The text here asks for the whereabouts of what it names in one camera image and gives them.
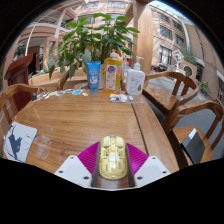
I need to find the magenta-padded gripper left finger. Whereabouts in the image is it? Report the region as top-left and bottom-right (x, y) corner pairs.
(54, 141), (101, 188)

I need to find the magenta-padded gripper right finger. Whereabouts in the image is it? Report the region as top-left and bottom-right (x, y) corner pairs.
(126, 142), (172, 189)

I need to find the yellow computer mouse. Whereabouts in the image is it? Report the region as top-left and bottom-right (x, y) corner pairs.
(98, 134), (129, 181)

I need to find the grey cat-print mouse pad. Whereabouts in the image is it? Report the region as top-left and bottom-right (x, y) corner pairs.
(2, 121), (38, 164)

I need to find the black flat notebook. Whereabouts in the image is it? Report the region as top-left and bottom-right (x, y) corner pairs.
(180, 128), (205, 165)

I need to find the small white packet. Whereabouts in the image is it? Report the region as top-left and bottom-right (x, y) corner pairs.
(109, 93), (129, 103)

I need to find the wooden armchair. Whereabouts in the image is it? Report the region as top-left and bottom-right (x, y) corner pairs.
(56, 68), (89, 91)
(142, 70), (200, 117)
(163, 99), (224, 169)
(0, 83), (47, 135)

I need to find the white pump bottle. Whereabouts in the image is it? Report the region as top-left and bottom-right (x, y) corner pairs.
(125, 55), (146, 97)

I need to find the blue squeeze tube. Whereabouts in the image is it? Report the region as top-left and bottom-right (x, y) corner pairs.
(86, 60), (102, 94)

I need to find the orange dish soap bottle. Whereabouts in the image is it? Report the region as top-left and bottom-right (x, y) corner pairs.
(103, 49), (123, 95)

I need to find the wooden planter bench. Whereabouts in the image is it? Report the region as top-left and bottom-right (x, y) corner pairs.
(28, 68), (89, 92)

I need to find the white outdoor sculpture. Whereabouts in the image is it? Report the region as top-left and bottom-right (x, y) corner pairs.
(172, 49), (185, 71)

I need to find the dark red wooden podium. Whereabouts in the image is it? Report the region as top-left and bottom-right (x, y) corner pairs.
(3, 54), (35, 111)

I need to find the green potted plant, white pot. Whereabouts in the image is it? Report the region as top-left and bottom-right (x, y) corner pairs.
(48, 12), (140, 91)

